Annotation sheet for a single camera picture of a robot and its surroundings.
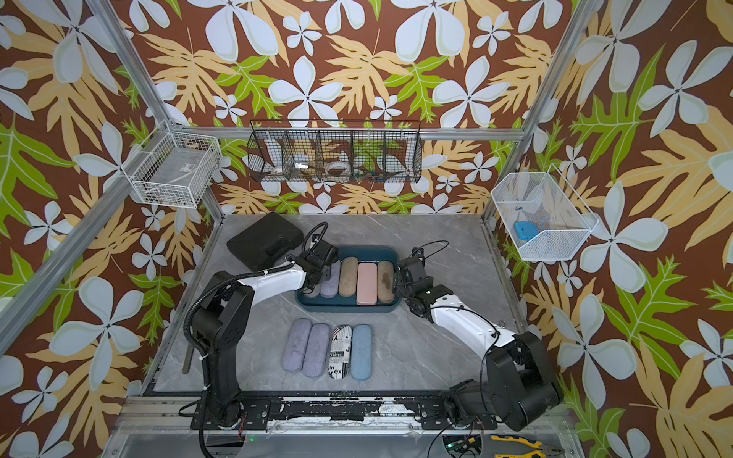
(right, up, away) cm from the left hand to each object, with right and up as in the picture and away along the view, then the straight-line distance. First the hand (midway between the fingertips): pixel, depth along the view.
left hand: (318, 262), depth 99 cm
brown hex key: (-37, -28, -15) cm, 48 cm away
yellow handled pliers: (+60, -44, -30) cm, 81 cm away
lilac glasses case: (-4, -23, -16) cm, 29 cm away
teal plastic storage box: (+16, +3, +16) cm, 23 cm away
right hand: (+29, -5, -9) cm, 31 cm away
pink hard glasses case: (+17, -8, -2) cm, 19 cm away
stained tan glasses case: (+24, -7, -2) cm, 25 cm away
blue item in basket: (+62, +10, -19) cm, 66 cm away
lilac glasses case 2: (+2, -25, -16) cm, 30 cm away
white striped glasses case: (+9, -25, -17) cm, 32 cm away
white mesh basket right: (+70, +15, -15) cm, 73 cm away
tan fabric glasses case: (+11, -5, 0) cm, 12 cm away
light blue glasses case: (+15, -25, -17) cm, 34 cm away
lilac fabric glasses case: (+4, -8, -5) cm, 11 cm away
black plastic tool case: (-21, +8, +7) cm, 24 cm away
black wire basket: (+6, +39, -1) cm, 40 cm away
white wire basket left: (-41, +29, -14) cm, 53 cm away
